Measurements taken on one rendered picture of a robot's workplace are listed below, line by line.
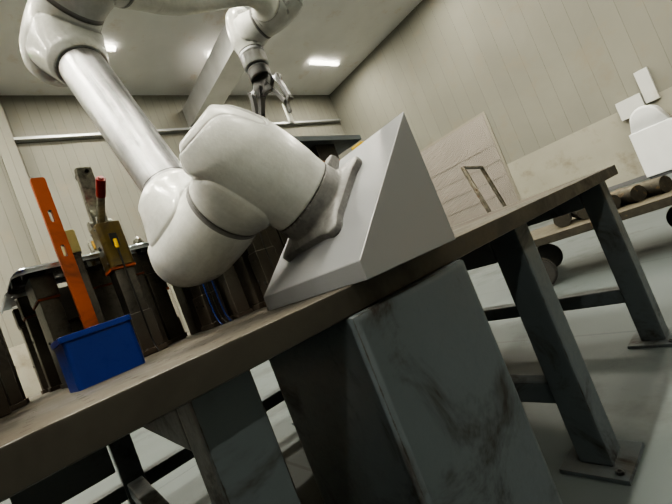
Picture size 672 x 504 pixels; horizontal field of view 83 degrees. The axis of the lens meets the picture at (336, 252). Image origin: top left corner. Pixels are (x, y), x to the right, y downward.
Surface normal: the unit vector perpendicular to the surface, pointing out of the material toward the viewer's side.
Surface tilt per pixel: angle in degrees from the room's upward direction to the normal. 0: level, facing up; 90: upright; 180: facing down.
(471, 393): 90
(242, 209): 130
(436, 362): 90
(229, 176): 125
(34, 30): 95
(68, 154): 90
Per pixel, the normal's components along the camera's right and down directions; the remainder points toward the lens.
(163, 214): -0.47, 0.02
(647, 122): -0.72, 0.26
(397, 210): 0.57, -0.26
